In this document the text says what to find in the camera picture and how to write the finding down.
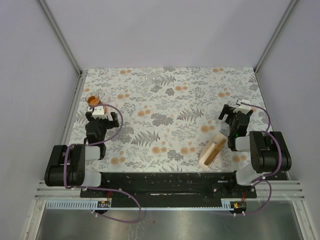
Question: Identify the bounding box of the orange glass carafe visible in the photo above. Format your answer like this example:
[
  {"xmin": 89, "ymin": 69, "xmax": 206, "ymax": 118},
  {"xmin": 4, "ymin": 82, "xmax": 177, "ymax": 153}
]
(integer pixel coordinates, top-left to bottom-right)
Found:
[{"xmin": 85, "ymin": 92, "xmax": 103, "ymax": 111}]

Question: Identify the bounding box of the coffee filter box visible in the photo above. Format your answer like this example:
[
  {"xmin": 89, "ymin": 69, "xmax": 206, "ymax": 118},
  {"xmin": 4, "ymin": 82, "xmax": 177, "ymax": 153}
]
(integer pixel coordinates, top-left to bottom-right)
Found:
[{"xmin": 198, "ymin": 132, "xmax": 228, "ymax": 169}]

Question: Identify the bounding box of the clear glass dripper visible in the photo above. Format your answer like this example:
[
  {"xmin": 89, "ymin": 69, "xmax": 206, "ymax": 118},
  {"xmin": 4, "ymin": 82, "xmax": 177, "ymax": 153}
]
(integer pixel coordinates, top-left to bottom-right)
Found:
[{"xmin": 145, "ymin": 70, "xmax": 162, "ymax": 86}]

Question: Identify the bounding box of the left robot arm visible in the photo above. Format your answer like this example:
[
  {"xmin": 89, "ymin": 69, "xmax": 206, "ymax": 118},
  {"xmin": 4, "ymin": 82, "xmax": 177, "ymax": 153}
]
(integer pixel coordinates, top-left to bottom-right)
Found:
[{"xmin": 44, "ymin": 112, "xmax": 120, "ymax": 198}]

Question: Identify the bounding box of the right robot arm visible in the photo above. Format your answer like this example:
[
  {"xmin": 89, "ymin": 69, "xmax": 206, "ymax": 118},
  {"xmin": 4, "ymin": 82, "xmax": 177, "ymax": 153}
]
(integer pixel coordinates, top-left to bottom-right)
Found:
[{"xmin": 218, "ymin": 101, "xmax": 292, "ymax": 198}]

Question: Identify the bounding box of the stack of brown filters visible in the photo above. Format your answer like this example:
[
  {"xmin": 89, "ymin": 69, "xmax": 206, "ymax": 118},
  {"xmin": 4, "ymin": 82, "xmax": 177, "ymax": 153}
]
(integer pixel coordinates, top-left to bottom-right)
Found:
[{"xmin": 204, "ymin": 139, "xmax": 227, "ymax": 166}]

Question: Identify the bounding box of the floral table mat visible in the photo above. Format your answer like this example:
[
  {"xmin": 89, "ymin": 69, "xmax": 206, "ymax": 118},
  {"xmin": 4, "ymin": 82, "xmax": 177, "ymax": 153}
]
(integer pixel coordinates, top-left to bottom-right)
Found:
[{"xmin": 69, "ymin": 67, "xmax": 268, "ymax": 172}]

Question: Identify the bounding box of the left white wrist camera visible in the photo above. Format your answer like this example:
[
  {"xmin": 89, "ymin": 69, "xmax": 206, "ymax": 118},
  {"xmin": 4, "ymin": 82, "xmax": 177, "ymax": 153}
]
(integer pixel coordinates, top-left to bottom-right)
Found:
[{"xmin": 87, "ymin": 106, "xmax": 108, "ymax": 119}]

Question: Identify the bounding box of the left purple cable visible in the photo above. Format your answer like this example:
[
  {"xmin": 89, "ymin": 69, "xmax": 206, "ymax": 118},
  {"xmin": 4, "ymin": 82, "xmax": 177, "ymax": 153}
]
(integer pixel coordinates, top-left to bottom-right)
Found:
[{"xmin": 62, "ymin": 104, "xmax": 143, "ymax": 224}]

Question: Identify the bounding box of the purple cable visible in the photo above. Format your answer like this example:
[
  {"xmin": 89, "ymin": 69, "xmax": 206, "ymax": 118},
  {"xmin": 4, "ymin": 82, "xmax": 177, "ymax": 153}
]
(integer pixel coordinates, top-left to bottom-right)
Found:
[
  {"xmin": 62, "ymin": 104, "xmax": 143, "ymax": 224},
  {"xmin": 219, "ymin": 101, "xmax": 286, "ymax": 217}
]

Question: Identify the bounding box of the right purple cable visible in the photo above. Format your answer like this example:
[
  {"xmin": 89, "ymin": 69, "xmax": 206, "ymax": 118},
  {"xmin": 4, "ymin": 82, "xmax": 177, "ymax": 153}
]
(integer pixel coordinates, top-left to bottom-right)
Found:
[{"xmin": 219, "ymin": 101, "xmax": 286, "ymax": 217}]

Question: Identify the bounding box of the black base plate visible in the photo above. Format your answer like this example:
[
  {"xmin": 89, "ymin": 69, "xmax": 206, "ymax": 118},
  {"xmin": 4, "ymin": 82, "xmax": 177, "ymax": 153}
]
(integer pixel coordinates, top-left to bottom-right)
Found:
[{"xmin": 80, "ymin": 172, "xmax": 257, "ymax": 208}]

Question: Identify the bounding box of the aluminium front rail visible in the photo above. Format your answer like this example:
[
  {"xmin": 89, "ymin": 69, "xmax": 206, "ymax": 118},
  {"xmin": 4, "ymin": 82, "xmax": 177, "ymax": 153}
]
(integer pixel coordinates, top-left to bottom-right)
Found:
[{"xmin": 35, "ymin": 180, "xmax": 305, "ymax": 201}]

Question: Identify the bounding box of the left aluminium frame post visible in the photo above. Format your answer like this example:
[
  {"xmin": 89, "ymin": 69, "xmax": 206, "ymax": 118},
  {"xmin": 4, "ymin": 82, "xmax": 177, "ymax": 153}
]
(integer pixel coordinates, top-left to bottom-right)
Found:
[{"xmin": 36, "ymin": 0, "xmax": 83, "ymax": 76}]

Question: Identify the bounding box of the aluminium frame post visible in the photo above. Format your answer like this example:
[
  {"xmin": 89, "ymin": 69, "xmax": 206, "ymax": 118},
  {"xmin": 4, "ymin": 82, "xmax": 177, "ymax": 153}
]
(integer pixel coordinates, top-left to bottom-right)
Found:
[
  {"xmin": 253, "ymin": 0, "xmax": 300, "ymax": 75},
  {"xmin": 36, "ymin": 0, "xmax": 83, "ymax": 76}
]

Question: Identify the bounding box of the white slotted cable duct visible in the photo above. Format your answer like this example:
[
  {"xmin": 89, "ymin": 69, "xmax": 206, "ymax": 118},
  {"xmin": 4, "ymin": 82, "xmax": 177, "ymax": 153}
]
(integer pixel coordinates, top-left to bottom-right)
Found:
[{"xmin": 45, "ymin": 199, "xmax": 246, "ymax": 211}]

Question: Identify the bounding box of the right aluminium frame post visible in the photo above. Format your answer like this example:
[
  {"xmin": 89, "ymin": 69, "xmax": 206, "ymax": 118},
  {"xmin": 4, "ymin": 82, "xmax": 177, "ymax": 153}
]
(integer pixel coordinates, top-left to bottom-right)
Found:
[{"xmin": 253, "ymin": 0, "xmax": 300, "ymax": 75}]

